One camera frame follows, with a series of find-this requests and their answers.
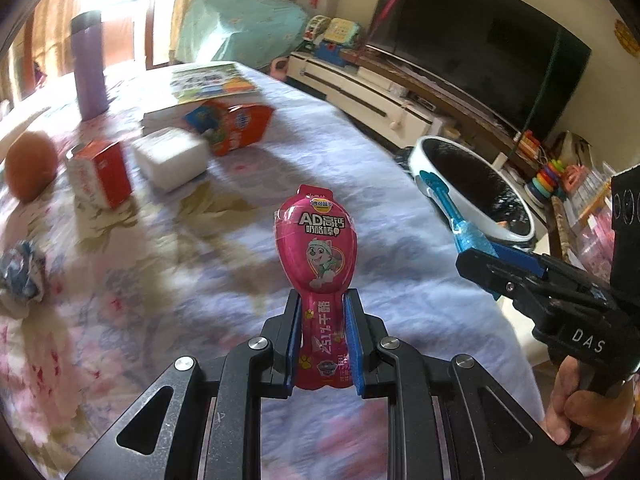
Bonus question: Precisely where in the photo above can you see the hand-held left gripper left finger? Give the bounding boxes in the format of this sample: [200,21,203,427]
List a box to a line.
[65,290,303,480]

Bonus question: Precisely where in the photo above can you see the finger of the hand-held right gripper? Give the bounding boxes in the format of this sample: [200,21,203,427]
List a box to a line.
[475,272,542,332]
[456,242,613,302]

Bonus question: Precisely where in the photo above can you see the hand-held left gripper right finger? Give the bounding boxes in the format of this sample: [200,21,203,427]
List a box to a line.
[345,290,583,480]

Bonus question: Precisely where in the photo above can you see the teal blue wrapper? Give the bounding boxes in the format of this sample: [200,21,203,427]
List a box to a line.
[419,170,501,261]

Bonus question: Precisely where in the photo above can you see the white bin with black bag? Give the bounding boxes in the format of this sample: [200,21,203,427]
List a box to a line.
[407,136,537,251]

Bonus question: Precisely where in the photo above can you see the pink cheese stick wrapper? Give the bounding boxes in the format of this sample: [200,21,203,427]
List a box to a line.
[272,185,358,391]

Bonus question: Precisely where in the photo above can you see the orange snack bag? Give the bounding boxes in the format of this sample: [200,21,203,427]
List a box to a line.
[184,99,275,157]

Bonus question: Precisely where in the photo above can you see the red white carton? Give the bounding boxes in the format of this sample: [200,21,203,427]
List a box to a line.
[66,140,133,210]

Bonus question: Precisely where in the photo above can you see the person's right hand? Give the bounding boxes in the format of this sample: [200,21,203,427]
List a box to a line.
[544,355,608,448]

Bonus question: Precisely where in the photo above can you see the wooden xylophone toy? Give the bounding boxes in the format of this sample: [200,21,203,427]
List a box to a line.
[515,130,543,161]

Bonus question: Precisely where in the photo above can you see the white foam fruit net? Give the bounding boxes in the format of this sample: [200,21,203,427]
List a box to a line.
[131,127,208,192]

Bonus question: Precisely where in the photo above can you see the black television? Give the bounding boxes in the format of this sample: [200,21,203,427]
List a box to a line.
[367,0,593,136]

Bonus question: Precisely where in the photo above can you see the white television cabinet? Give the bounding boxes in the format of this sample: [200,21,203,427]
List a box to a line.
[287,42,561,176]

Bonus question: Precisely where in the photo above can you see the blue toy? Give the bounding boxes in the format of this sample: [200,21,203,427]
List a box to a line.
[315,40,358,66]

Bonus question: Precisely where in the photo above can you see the crumpled blue white wrapper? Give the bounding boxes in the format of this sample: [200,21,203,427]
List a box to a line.
[0,241,47,306]

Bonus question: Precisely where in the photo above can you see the white green toy cube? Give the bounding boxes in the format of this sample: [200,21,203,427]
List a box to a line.
[327,17,363,46]

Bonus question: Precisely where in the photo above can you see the toy wheel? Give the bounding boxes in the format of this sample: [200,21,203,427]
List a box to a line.
[304,15,331,43]

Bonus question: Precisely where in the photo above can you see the orange fruit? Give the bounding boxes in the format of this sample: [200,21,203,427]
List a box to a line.
[4,131,59,204]

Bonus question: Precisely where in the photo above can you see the teal cloth covered furniture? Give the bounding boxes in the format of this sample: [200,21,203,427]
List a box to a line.
[176,0,308,68]

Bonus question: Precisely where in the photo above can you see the purple thermos bottle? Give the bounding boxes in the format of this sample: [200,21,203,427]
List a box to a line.
[70,10,110,121]

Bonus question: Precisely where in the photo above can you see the stacking ring toy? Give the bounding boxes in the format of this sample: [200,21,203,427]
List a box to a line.
[530,159,566,206]

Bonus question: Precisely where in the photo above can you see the gold red wall sticker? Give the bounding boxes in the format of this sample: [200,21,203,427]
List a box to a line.
[614,19,640,58]

